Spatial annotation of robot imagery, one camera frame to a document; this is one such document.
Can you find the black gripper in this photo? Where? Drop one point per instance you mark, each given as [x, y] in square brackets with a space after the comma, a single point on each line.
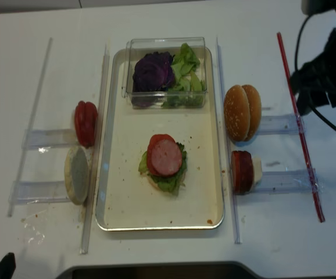
[315, 81]

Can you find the pink meat patty slice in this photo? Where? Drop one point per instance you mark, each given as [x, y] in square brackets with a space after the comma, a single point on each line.
[166, 158]

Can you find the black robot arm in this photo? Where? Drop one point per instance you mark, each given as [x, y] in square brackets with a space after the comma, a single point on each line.
[311, 8]

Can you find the white block behind meat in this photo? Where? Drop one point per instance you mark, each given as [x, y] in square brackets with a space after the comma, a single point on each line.
[257, 170]

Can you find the stack of meat slices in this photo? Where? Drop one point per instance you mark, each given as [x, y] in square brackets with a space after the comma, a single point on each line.
[242, 171]

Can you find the green lettuce in container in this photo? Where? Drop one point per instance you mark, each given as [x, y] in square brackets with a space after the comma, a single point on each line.
[187, 88]

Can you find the tomato slice on bun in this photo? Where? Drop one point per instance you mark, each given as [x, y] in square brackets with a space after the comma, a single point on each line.
[154, 140]

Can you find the lettuce leaf on bun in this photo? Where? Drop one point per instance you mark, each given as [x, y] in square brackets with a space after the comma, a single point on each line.
[166, 183]

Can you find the stack of tomato slices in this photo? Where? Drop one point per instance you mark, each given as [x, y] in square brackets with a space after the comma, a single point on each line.
[85, 118]

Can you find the right upper clear holder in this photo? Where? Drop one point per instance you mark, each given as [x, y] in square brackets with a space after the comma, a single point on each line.
[285, 124]

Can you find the clear holder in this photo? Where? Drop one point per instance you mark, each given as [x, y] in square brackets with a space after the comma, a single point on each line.
[27, 192]
[285, 182]
[285, 124]
[62, 138]

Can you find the rear bun top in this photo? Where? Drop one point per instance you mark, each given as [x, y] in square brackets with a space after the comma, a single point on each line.
[255, 110]

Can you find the front sesame bun top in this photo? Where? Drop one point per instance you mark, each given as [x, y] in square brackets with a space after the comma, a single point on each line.
[236, 113]

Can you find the right lower clear holder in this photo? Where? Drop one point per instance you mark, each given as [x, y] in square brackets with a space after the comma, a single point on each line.
[285, 182]

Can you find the clear plastic container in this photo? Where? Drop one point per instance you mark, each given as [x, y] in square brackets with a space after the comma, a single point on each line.
[136, 49]

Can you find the purple cabbage leaves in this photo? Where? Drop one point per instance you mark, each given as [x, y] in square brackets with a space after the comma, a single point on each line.
[152, 73]

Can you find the metal baking tray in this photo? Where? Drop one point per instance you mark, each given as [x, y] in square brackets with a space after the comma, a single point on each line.
[126, 200]

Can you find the bottom bun on tray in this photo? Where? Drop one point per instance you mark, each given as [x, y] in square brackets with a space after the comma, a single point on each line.
[174, 191]

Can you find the dark monitor edge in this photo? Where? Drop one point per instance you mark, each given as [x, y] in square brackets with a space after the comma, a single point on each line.
[198, 270]

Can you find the left upper clear holder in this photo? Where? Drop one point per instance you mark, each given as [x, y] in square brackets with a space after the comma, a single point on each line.
[62, 138]

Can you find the left lower clear holder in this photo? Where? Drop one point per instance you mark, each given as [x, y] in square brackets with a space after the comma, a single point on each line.
[27, 192]

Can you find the black object bottom left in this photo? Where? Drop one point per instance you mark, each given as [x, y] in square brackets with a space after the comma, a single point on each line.
[7, 266]

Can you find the red straw rail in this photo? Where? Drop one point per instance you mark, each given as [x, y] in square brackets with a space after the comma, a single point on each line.
[311, 171]

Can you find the left clear acrylic rail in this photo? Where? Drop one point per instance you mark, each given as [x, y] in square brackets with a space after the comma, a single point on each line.
[85, 238]

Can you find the far left clear rail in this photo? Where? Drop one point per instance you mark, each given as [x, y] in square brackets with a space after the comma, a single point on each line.
[30, 128]

